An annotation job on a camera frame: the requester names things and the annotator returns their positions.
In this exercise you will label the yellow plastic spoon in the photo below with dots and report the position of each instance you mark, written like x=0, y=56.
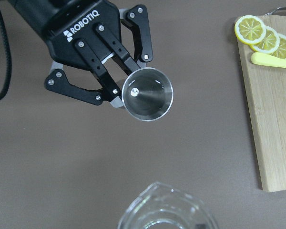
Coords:
x=267, y=60

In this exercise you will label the steel double jigger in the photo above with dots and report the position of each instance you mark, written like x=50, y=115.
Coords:
x=146, y=94

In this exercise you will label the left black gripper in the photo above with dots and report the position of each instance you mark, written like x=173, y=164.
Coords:
x=69, y=27

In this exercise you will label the bamboo cutting board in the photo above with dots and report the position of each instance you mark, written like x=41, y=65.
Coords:
x=266, y=97

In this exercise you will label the small clear glass beaker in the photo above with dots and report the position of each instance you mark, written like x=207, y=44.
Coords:
x=164, y=204

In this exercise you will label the lemon slice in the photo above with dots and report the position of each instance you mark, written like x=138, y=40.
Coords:
x=269, y=43
x=250, y=29
x=280, y=52

